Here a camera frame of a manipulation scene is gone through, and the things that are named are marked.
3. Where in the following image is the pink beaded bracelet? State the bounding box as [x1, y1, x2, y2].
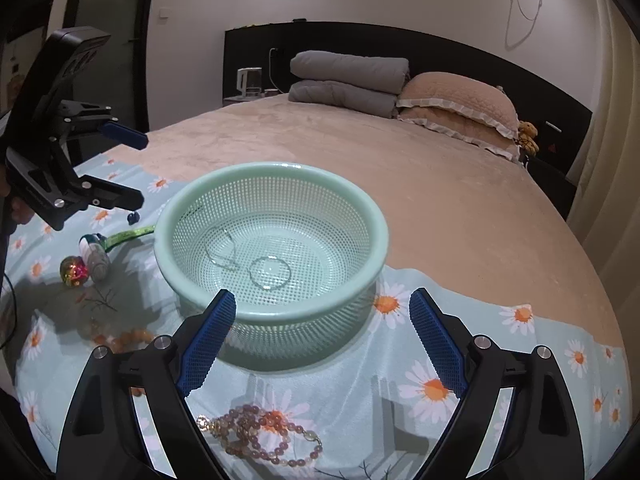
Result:
[197, 405, 323, 467]

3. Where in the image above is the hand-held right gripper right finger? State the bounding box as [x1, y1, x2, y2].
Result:
[408, 287, 586, 480]

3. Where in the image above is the black headboard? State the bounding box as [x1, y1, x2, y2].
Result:
[223, 21, 593, 221]

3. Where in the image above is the brown teddy bear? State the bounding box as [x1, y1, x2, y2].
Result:
[517, 121, 541, 157]

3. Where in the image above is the white gadget with green strap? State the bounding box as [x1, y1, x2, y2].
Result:
[78, 225, 157, 282]

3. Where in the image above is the grey folded quilt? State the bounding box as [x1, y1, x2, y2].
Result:
[290, 50, 411, 95]
[287, 80, 401, 119]

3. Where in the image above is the green mesh plastic basket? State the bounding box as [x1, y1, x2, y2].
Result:
[154, 161, 390, 373]

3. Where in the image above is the thin silver wire bracelet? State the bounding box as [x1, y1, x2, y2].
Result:
[202, 226, 241, 271]

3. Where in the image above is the cream curtain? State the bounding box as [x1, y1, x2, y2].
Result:
[565, 0, 640, 331]

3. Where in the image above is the orange beaded bracelet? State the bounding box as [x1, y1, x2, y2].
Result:
[87, 320, 156, 356]

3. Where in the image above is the bed with tan bedspread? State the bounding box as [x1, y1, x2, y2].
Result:
[75, 91, 618, 346]

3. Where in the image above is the white electric kettle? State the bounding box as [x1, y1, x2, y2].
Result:
[236, 67, 264, 98]

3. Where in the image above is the daisy print teal cloth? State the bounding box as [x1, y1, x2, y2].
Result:
[0, 152, 631, 480]

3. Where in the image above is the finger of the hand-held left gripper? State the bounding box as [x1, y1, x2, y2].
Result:
[7, 140, 146, 231]
[50, 100, 149, 150]

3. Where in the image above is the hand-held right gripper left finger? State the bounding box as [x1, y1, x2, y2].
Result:
[56, 289, 237, 480]

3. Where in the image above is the dark glass door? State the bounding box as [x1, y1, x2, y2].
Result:
[50, 0, 161, 171]

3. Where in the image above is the shiny multicoloured ball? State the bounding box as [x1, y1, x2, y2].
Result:
[60, 256, 92, 288]

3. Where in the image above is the person's left hand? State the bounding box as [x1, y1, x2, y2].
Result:
[9, 196, 37, 226]

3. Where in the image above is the clear glass bangle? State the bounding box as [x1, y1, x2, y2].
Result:
[247, 255, 292, 291]

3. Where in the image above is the white hanging cable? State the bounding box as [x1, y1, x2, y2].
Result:
[504, 0, 546, 51]

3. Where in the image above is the tan ruffled pillow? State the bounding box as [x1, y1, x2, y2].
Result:
[397, 71, 521, 140]
[395, 107, 523, 162]

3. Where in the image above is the dark bedside table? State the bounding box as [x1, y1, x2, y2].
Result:
[525, 155, 576, 221]

